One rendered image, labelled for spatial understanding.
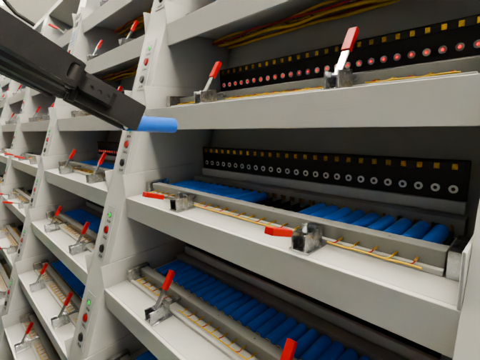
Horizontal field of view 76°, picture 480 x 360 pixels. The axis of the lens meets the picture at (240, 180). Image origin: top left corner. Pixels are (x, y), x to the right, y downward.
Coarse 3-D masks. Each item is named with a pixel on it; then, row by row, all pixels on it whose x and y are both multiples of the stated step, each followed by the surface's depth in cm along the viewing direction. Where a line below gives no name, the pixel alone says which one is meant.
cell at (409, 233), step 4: (416, 224) 38; (420, 224) 38; (424, 224) 38; (428, 224) 38; (412, 228) 37; (416, 228) 36; (420, 228) 37; (424, 228) 37; (428, 228) 38; (404, 232) 36; (408, 232) 35; (412, 232) 35; (416, 232) 36; (420, 232) 36; (424, 232) 37; (408, 236) 34; (412, 236) 34; (416, 236) 35; (420, 236) 35
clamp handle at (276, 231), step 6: (270, 228) 31; (276, 228) 32; (282, 228) 34; (306, 228) 36; (270, 234) 31; (276, 234) 32; (282, 234) 32; (288, 234) 33; (294, 234) 34; (300, 234) 35
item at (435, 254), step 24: (168, 192) 64; (192, 192) 58; (264, 216) 45; (288, 216) 42; (312, 216) 41; (360, 240) 35; (384, 240) 33; (408, 240) 32; (408, 264) 30; (432, 264) 30
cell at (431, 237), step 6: (432, 228) 37; (438, 228) 36; (444, 228) 36; (426, 234) 35; (432, 234) 34; (438, 234) 35; (444, 234) 35; (426, 240) 33; (432, 240) 33; (438, 240) 34; (444, 240) 35
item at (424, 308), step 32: (128, 192) 67; (320, 192) 54; (352, 192) 49; (384, 192) 46; (160, 224) 57; (192, 224) 50; (224, 224) 47; (256, 224) 46; (224, 256) 45; (256, 256) 40; (288, 256) 36; (320, 256) 35; (352, 256) 34; (448, 256) 29; (320, 288) 34; (352, 288) 31; (384, 288) 28; (416, 288) 28; (448, 288) 27; (384, 320) 29; (416, 320) 27; (448, 320) 25; (448, 352) 25
